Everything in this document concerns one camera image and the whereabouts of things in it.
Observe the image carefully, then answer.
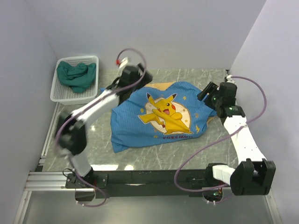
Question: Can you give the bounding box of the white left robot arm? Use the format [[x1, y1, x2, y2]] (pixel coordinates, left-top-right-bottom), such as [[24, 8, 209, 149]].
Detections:
[[56, 64, 216, 188]]

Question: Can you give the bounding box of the yellow and blue pillowcase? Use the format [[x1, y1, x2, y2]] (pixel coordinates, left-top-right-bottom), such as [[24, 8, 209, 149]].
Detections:
[[110, 82, 216, 153]]

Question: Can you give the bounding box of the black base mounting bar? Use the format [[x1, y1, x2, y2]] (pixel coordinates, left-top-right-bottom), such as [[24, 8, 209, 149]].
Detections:
[[65, 169, 223, 203]]

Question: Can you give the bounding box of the dark green cloth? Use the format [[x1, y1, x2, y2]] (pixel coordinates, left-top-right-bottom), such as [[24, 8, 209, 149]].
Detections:
[[56, 61, 96, 93]]

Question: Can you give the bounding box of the aluminium frame rail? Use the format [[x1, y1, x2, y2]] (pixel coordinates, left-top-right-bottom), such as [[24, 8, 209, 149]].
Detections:
[[24, 168, 271, 192]]

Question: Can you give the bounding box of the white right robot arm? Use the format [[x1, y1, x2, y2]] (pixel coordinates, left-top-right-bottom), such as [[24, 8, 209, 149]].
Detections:
[[198, 82, 276, 196]]

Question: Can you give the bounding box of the white perforated plastic basket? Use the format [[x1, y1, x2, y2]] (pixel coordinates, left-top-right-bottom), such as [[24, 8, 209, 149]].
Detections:
[[50, 56, 99, 105]]

